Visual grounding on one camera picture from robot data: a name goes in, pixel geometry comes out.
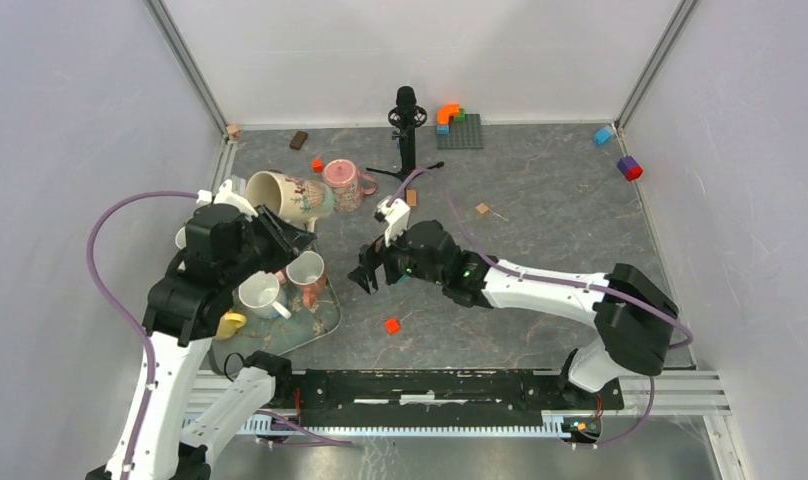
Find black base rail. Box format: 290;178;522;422
263;369;609;428

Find black microphone on tripod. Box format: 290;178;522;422
367;86;428;181

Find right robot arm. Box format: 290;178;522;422
348;220;678;408

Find blue block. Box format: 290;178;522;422
592;126;615;146

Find small tan wooden block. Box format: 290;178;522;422
475;203;490;216

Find blue white mug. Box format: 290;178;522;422
238;272;292;319

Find small wooden cube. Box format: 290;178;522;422
226;124;241;140

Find pink ghost pattern mug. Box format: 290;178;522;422
322;159;378;213

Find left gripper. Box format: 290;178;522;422
222;201;317;288

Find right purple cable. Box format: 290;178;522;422
385;166;695;351

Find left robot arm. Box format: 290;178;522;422
86;204;316;479

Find grey lego baseplate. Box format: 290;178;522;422
437;114;484;150

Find floral green tray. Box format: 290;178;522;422
213;269;341;357

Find yellow mug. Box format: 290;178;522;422
213;311;247;341

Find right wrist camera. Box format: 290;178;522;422
374;196;411;246

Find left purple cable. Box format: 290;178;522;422
87;190;213;480

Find purple red block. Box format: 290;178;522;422
617;156;644;182

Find brown block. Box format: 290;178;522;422
289;130;309;151

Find purple cable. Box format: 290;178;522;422
87;190;213;480
385;166;695;351

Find orange curved block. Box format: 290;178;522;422
436;103;460;125

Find tall seashell cream mug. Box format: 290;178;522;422
244;171;335;232

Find red cube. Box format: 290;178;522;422
384;318;400;335

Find small grey-blue mug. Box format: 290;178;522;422
174;227;186;249

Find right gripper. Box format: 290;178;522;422
348;219;445;295

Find salmon flower mug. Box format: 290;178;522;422
285;250;327;309

